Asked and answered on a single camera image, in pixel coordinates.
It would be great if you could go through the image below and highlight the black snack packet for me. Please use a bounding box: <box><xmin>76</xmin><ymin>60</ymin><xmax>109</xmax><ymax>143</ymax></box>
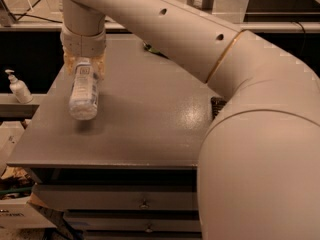
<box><xmin>211</xmin><ymin>97</ymin><xmax>226</xmax><ymax>119</ymax></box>

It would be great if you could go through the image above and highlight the green chip bag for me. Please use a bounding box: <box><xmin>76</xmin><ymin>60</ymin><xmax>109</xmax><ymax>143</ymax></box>
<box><xmin>143</xmin><ymin>42</ymin><xmax>167</xmax><ymax>58</ymax></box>

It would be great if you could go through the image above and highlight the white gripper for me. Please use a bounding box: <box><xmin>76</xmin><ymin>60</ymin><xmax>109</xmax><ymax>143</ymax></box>
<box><xmin>60</xmin><ymin>26</ymin><xmax>106</xmax><ymax>80</ymax></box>

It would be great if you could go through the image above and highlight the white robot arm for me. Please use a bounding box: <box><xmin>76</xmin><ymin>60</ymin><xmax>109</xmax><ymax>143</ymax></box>
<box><xmin>63</xmin><ymin>0</ymin><xmax>320</xmax><ymax>240</ymax></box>

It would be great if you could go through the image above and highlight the clear blue plastic bottle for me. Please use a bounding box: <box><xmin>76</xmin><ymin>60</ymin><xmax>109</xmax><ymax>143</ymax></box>
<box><xmin>69</xmin><ymin>58</ymin><xmax>99</xmax><ymax>121</ymax></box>

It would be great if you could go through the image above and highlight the grey drawer cabinet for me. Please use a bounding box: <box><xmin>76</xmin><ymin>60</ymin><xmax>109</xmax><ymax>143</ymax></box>
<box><xmin>8</xmin><ymin>34</ymin><xmax>215</xmax><ymax>240</ymax></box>

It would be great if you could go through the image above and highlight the upper drawer knob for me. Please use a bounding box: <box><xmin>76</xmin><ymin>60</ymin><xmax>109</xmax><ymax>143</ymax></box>
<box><xmin>140</xmin><ymin>200</ymin><xmax>149</xmax><ymax>210</ymax></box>

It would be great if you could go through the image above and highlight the grey side shelf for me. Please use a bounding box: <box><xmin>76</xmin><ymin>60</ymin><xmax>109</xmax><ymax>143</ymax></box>
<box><xmin>0</xmin><ymin>93</ymin><xmax>46</xmax><ymax>120</ymax></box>

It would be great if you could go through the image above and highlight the metal rail frame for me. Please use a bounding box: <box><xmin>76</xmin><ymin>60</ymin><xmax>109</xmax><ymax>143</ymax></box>
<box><xmin>0</xmin><ymin>0</ymin><xmax>320</xmax><ymax>34</ymax></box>

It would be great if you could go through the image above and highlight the white pump dispenser bottle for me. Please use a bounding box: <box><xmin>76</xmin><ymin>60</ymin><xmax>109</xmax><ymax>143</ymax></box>
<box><xmin>5</xmin><ymin>69</ymin><xmax>33</xmax><ymax>104</ymax></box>

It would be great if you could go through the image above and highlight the white cardboard box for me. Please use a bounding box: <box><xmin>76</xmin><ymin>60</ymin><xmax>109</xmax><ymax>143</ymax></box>
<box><xmin>0</xmin><ymin>197</ymin><xmax>55</xmax><ymax>229</ymax></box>

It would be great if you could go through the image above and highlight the black cable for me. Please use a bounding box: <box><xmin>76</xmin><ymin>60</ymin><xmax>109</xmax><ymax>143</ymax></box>
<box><xmin>11</xmin><ymin>0</ymin><xmax>64</xmax><ymax>24</ymax></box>

